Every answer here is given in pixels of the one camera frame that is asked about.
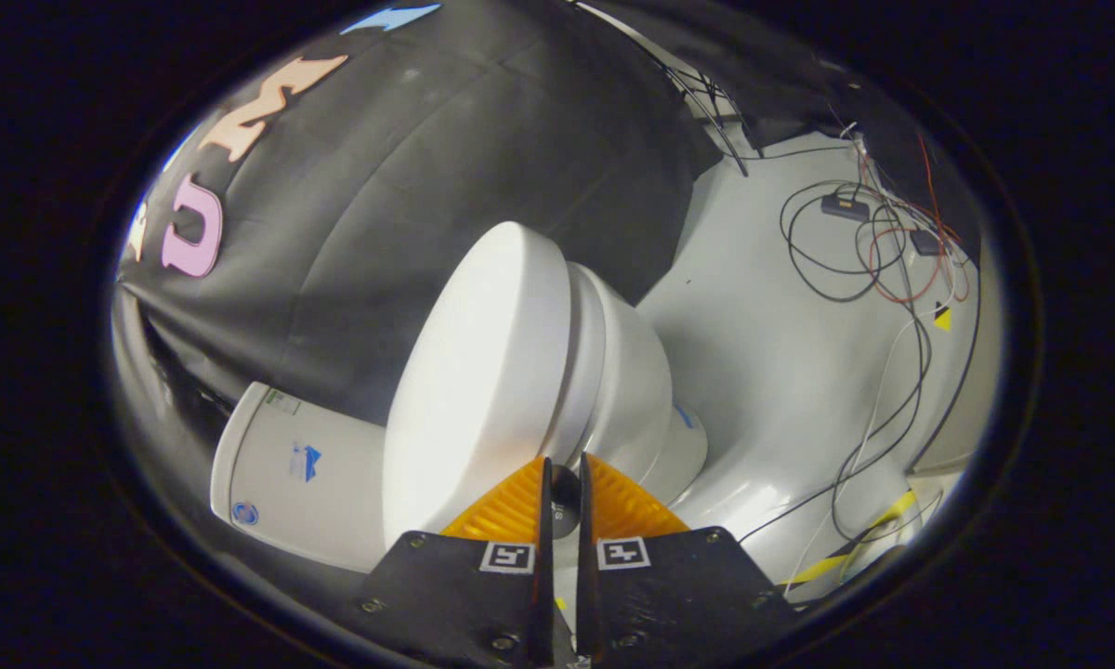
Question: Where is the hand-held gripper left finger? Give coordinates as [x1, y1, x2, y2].
[353, 455, 556, 668]

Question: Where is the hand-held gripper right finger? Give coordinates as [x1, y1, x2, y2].
[576, 453, 800, 668]

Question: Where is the black lid lifter handle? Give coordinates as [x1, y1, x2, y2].
[551, 465, 583, 540]

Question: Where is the white toilet lid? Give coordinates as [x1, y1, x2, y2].
[383, 221, 573, 549]

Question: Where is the white toilet seat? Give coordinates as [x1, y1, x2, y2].
[541, 260, 609, 467]

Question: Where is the black backdrop cloth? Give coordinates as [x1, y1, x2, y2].
[114, 0, 856, 558]

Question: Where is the white cable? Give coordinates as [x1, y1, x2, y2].
[799, 311, 925, 582]

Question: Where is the long black cable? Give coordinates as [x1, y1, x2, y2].
[739, 269, 984, 547]

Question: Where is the red cable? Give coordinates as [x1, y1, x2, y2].
[855, 130, 973, 308]

